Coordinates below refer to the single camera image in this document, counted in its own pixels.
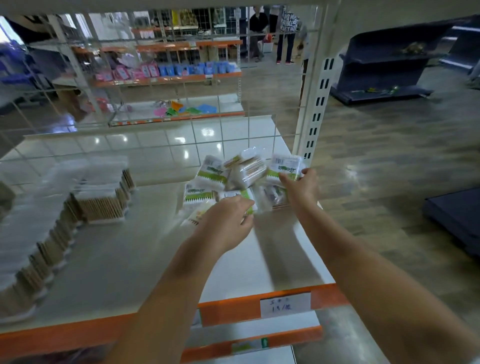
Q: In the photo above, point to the person's right hand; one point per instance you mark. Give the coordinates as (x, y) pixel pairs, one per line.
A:
(304, 193)

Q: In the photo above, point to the background orange edged shelf rack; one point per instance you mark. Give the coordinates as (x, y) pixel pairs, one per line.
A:
(221, 80)

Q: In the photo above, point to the person's left hand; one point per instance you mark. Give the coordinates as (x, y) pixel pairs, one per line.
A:
(223, 228)

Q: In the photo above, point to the row of blue packets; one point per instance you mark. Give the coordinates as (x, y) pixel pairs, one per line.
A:
(195, 68)

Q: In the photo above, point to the green label swab packet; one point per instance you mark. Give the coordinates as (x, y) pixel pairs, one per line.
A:
(284, 167)
(242, 193)

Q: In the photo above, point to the dark blue flat platform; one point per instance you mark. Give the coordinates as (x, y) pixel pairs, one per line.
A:
(455, 217)

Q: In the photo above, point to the white slotted shelf upright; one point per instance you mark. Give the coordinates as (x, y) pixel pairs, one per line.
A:
(318, 97)

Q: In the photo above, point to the white shelf board orange edge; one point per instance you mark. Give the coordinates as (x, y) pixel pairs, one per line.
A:
(131, 258)

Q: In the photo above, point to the person's left forearm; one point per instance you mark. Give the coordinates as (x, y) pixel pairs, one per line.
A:
(168, 300)

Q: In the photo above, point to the pile of cotton swab packs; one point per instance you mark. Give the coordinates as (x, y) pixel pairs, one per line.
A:
(212, 174)

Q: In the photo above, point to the heap of colourful plastic items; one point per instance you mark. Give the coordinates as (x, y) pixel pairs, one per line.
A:
(187, 109)

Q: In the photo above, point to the person's right thumb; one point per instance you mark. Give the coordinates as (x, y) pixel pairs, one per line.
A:
(288, 182)

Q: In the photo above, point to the person's right forearm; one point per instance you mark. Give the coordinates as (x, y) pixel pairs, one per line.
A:
(375, 281)

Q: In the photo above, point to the row of clear swab boxes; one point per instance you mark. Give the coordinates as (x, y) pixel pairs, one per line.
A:
(101, 204)

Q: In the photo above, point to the person's left thumb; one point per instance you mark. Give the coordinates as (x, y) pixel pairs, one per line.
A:
(248, 224)

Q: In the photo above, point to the row of pink packets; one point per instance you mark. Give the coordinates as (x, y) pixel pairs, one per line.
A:
(122, 72)

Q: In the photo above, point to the white handwritten price label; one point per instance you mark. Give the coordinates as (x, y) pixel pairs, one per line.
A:
(285, 305)

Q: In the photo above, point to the lower white shelf board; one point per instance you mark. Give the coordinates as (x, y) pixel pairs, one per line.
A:
(258, 330)

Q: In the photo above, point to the green and white shelf label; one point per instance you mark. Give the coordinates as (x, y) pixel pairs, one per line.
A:
(249, 345)

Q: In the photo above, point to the dark blue empty shelf unit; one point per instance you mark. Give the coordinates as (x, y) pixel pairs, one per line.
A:
(386, 63)

